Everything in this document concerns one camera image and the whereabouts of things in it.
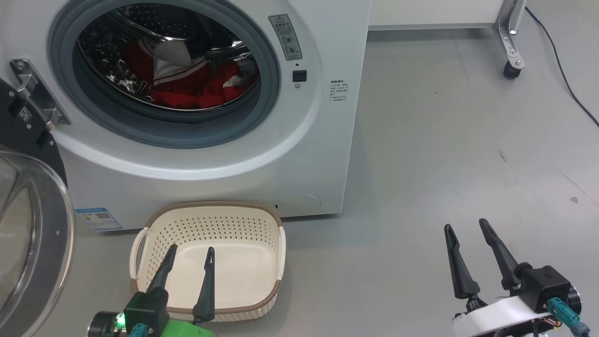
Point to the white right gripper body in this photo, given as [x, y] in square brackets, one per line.
[496, 318]

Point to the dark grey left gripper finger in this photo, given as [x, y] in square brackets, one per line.
[206, 299]
[164, 271]

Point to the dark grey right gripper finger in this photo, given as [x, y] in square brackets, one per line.
[505, 267]
[463, 281]

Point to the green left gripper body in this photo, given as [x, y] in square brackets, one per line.
[187, 330]

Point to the black round glass washer door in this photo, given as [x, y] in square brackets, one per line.
[32, 243]

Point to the red and white jersey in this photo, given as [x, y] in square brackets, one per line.
[187, 89]

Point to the cream perforated basket brown rim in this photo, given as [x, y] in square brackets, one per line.
[224, 271]

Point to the white front-load washing machine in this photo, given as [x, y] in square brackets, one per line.
[304, 154]

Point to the metal washing machine door hinge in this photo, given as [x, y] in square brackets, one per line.
[37, 93]

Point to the blue energy label sticker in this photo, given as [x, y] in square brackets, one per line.
[98, 219]

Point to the small printed text label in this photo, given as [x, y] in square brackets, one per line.
[339, 90]

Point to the grey warning label sticker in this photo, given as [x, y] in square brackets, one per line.
[285, 37]

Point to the white cart with caster leg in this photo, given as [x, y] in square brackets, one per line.
[430, 11]

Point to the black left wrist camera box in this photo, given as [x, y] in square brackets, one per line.
[145, 309]

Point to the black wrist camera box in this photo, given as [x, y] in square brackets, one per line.
[545, 285]
[145, 309]

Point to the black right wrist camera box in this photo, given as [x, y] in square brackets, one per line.
[545, 285]

